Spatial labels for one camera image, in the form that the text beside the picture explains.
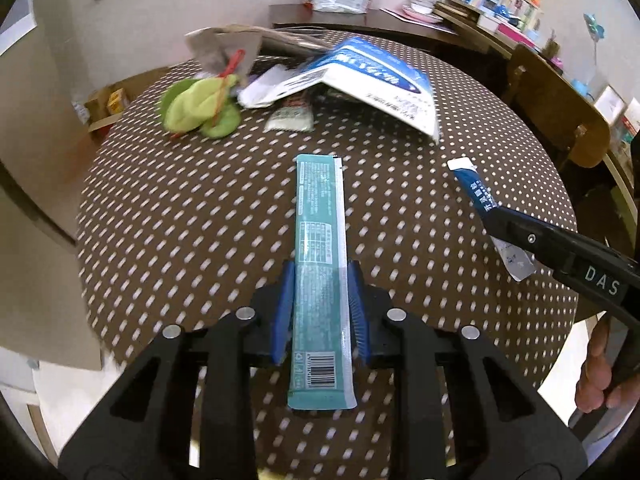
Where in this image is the dark magazine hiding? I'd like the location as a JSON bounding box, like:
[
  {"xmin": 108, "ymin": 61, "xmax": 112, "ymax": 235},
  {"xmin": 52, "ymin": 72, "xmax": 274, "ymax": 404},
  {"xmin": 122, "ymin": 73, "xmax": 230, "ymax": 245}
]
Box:
[{"xmin": 252, "ymin": 27, "xmax": 346, "ymax": 56}]

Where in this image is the wooden chair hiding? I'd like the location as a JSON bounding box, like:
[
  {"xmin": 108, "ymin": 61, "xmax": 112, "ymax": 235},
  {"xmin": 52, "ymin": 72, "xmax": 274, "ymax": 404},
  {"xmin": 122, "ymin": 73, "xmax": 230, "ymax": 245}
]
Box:
[{"xmin": 502, "ymin": 42, "xmax": 613, "ymax": 171}]

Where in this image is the crumpled grey paper wrapper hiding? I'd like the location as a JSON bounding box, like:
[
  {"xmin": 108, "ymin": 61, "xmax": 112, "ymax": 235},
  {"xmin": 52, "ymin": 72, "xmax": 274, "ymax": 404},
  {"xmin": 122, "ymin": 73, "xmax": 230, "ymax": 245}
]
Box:
[{"xmin": 184, "ymin": 24, "xmax": 271, "ymax": 78}]

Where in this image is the green cloth toy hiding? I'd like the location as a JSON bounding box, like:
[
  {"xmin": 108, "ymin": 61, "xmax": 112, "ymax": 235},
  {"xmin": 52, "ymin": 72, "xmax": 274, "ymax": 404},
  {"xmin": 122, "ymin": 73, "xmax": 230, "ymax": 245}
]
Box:
[{"xmin": 159, "ymin": 74, "xmax": 241, "ymax": 140}]

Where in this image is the open brown cardboard box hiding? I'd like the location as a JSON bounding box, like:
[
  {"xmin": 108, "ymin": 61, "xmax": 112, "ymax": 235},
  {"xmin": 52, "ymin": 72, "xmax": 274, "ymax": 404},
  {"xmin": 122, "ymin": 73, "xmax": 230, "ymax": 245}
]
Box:
[{"xmin": 72, "ymin": 85, "xmax": 131, "ymax": 131}]

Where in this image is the white and blue box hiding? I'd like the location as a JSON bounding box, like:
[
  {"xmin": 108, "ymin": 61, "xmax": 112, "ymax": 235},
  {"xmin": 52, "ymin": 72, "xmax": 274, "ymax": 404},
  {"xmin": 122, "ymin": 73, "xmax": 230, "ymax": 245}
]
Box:
[{"xmin": 240, "ymin": 35, "xmax": 441, "ymax": 141}]

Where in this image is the round table, dotted brown cloth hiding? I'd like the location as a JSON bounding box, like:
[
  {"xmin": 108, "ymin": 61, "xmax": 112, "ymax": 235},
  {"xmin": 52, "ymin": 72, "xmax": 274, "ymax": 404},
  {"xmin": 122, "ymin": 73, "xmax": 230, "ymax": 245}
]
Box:
[{"xmin": 75, "ymin": 30, "xmax": 581, "ymax": 480}]

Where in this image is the dark wooden sideboard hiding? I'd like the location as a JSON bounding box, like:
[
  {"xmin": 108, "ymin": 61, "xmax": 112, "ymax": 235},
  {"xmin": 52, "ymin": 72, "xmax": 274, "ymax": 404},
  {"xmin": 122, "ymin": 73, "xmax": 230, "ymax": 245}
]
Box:
[{"xmin": 269, "ymin": 2, "xmax": 511, "ymax": 56}]

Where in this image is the light blue clip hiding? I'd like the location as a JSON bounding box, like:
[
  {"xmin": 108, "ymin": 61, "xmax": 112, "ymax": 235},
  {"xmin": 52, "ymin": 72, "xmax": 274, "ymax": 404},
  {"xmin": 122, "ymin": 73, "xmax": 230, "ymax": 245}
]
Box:
[{"xmin": 582, "ymin": 12, "xmax": 608, "ymax": 41}]

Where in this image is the white teacup with saucer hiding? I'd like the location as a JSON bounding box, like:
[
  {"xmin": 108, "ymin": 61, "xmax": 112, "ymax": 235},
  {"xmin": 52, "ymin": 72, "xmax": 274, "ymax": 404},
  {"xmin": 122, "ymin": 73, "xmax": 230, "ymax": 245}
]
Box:
[{"xmin": 402, "ymin": 0, "xmax": 441, "ymax": 17}]

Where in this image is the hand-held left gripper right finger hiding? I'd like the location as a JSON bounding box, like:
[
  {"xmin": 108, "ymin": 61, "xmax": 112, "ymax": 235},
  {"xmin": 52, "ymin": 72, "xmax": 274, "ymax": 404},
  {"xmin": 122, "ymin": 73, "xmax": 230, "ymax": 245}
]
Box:
[{"xmin": 346, "ymin": 260, "xmax": 586, "ymax": 480}]

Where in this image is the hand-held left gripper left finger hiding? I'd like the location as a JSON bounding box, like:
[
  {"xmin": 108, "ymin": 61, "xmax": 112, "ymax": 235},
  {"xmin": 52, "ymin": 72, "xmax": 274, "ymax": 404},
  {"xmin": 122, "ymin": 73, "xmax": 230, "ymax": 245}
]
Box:
[{"xmin": 59, "ymin": 260, "xmax": 297, "ymax": 480}]

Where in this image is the teal long wrapper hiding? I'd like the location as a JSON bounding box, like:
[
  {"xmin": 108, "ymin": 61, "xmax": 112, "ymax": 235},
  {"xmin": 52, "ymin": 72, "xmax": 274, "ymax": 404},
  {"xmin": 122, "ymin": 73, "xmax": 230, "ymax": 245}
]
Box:
[{"xmin": 287, "ymin": 154, "xmax": 357, "ymax": 411}]

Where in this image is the pink paper sheet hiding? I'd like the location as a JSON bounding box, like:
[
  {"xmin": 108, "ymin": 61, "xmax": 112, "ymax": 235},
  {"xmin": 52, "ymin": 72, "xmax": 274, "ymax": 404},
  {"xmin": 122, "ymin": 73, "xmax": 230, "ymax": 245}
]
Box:
[{"xmin": 380, "ymin": 6, "xmax": 441, "ymax": 25}]

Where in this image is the row of books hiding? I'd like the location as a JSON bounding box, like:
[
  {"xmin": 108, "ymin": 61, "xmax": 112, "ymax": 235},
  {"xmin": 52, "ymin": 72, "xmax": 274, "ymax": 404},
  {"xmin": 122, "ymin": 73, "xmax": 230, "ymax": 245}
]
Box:
[{"xmin": 447, "ymin": 0, "xmax": 546, "ymax": 36}]

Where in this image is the white picture frame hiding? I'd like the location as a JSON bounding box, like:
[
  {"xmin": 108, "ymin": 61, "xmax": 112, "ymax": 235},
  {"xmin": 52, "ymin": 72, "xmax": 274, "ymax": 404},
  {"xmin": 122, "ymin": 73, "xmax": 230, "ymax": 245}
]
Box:
[{"xmin": 595, "ymin": 85, "xmax": 628, "ymax": 126}]

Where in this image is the wooden bookshelf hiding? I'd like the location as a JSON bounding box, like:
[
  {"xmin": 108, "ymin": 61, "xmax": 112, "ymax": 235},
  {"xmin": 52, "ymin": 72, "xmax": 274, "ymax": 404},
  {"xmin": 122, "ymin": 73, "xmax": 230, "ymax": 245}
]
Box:
[{"xmin": 432, "ymin": 2, "xmax": 566, "ymax": 68}]

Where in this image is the person's right hand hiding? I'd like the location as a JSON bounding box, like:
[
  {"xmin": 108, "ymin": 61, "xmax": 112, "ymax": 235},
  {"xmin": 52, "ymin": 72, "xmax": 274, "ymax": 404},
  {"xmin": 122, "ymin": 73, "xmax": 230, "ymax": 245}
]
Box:
[{"xmin": 574, "ymin": 312, "xmax": 621, "ymax": 409}]

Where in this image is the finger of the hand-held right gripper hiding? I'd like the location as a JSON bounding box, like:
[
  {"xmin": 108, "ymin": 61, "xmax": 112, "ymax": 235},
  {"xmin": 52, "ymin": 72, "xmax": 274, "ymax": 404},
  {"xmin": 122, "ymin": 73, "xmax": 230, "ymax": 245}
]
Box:
[
  {"xmin": 500, "ymin": 206, "xmax": 608, "ymax": 253},
  {"xmin": 485, "ymin": 207, "xmax": 576, "ymax": 273}
]

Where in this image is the small white packet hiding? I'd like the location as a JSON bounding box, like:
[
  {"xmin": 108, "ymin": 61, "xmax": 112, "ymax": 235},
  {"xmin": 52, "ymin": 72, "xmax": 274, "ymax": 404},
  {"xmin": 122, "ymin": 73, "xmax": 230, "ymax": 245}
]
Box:
[{"xmin": 264, "ymin": 97, "xmax": 315, "ymax": 133}]

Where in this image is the blue and white sachet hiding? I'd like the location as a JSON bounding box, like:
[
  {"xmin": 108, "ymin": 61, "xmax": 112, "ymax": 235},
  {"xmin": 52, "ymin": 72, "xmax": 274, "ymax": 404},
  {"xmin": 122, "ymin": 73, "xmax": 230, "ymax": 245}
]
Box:
[{"xmin": 446, "ymin": 157, "xmax": 537, "ymax": 282}]

